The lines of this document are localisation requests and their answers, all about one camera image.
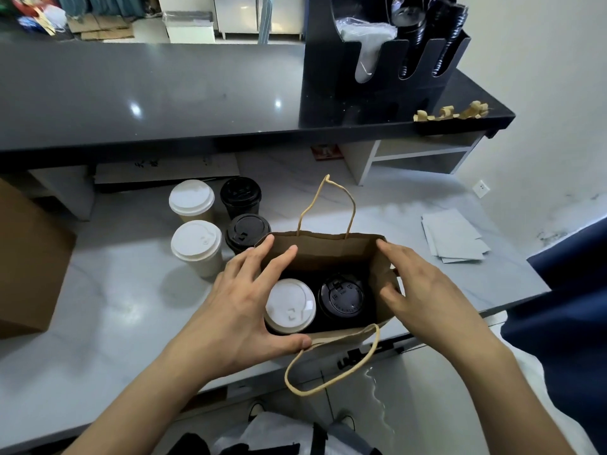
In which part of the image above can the person's left hand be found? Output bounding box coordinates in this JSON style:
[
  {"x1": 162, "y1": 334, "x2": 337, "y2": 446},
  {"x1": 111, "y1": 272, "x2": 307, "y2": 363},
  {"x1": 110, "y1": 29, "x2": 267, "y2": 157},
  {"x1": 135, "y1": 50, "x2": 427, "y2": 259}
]
[{"x1": 180, "y1": 234, "x2": 312, "y2": 377}]

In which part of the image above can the person's right hand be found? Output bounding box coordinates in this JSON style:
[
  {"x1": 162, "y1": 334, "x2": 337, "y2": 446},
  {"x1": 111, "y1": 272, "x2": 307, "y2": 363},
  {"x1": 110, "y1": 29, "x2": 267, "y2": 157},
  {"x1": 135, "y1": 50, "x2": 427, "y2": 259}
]
[{"x1": 376, "y1": 240, "x2": 494, "y2": 363}]

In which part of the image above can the tan coffee cup white lid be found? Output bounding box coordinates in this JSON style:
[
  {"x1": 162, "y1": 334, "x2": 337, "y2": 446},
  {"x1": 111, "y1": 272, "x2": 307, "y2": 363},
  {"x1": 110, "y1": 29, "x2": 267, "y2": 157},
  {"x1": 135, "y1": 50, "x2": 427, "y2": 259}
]
[{"x1": 264, "y1": 278, "x2": 318, "y2": 334}]

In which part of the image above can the stack of white paper sheets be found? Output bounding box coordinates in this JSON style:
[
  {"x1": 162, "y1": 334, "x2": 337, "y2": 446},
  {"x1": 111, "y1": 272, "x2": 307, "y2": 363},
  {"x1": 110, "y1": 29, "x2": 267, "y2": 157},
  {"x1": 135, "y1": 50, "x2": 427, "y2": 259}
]
[{"x1": 420, "y1": 208, "x2": 491, "y2": 264}]

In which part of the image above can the group of lidded coffee cups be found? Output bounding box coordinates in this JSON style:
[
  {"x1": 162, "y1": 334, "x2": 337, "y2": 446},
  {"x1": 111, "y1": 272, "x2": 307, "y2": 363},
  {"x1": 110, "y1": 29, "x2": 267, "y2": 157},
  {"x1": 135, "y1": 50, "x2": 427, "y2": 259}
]
[{"x1": 169, "y1": 177, "x2": 273, "y2": 279}]

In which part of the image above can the black lid coffee cup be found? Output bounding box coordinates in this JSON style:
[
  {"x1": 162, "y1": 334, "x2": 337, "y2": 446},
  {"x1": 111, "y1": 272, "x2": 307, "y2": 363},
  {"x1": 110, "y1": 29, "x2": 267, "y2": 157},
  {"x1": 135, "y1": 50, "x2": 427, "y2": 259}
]
[{"x1": 319, "y1": 274, "x2": 369, "y2": 323}]

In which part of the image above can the brown paper bag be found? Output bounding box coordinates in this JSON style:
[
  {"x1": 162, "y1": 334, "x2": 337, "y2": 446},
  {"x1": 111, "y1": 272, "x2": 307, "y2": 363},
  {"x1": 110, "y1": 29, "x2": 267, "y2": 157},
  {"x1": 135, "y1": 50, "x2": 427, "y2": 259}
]
[
  {"x1": 0, "y1": 178, "x2": 77, "y2": 339},
  {"x1": 261, "y1": 175, "x2": 404, "y2": 397}
]

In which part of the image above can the person's right forearm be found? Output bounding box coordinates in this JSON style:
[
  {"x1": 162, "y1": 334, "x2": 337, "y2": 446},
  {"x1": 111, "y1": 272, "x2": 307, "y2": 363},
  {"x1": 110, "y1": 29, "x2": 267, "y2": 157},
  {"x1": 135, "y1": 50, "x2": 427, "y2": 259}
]
[{"x1": 455, "y1": 322, "x2": 599, "y2": 455}]

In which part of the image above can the person's left forearm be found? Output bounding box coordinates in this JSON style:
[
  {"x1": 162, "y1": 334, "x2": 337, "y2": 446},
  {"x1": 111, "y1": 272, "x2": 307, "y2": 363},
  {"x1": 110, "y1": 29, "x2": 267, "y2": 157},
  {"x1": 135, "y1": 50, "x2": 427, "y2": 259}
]
[{"x1": 66, "y1": 341, "x2": 238, "y2": 455}]

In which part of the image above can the person's white shirt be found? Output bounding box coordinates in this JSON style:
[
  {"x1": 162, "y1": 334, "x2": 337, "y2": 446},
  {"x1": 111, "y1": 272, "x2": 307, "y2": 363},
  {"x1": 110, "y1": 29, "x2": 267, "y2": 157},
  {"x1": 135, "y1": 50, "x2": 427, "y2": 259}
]
[{"x1": 213, "y1": 412, "x2": 347, "y2": 455}]

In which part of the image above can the black body harness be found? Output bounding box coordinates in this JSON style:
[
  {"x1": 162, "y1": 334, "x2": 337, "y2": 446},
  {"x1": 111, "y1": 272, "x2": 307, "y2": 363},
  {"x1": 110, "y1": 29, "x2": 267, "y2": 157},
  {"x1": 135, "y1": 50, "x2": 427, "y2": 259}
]
[{"x1": 166, "y1": 422, "x2": 381, "y2": 455}]

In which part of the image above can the row of tan tape strips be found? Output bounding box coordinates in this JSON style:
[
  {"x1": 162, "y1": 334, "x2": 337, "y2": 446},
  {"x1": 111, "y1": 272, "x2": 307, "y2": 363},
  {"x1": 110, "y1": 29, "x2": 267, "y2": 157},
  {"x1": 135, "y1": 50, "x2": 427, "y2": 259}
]
[{"x1": 414, "y1": 100, "x2": 491, "y2": 122}]

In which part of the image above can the white support panel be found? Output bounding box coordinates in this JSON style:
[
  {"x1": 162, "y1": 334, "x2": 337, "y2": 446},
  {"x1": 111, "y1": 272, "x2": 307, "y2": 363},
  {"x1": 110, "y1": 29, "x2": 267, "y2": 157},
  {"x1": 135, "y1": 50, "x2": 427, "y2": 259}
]
[{"x1": 28, "y1": 166, "x2": 96, "y2": 221}]

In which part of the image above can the black acrylic organizer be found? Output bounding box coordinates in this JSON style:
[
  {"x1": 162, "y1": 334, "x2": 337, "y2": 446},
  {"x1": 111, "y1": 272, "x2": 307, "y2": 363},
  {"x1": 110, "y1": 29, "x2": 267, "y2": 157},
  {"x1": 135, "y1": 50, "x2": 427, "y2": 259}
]
[{"x1": 302, "y1": 0, "x2": 472, "y2": 124}]

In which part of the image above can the plastic wrapped white pack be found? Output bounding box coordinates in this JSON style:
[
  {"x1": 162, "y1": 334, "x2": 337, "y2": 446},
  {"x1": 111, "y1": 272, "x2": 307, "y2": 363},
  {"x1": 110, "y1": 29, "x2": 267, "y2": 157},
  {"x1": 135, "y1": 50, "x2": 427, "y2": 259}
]
[{"x1": 334, "y1": 16, "x2": 400, "y2": 84}]

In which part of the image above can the white box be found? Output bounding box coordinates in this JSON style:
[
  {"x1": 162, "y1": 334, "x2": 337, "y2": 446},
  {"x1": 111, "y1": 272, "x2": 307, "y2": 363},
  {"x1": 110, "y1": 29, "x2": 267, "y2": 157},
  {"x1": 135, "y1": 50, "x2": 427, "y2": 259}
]
[{"x1": 163, "y1": 11, "x2": 218, "y2": 44}]

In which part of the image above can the stainless steel refrigerator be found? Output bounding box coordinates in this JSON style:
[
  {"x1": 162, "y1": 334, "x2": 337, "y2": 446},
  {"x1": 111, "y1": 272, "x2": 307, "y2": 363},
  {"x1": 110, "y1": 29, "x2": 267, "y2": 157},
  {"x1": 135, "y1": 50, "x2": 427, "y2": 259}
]
[{"x1": 213, "y1": 0, "x2": 305, "y2": 36}]

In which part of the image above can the blue skirted table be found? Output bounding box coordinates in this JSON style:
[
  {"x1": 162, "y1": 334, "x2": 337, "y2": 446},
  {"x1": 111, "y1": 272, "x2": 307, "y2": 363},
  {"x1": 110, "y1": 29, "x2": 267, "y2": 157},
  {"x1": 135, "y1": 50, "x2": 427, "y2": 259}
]
[{"x1": 57, "y1": 0, "x2": 148, "y2": 17}]

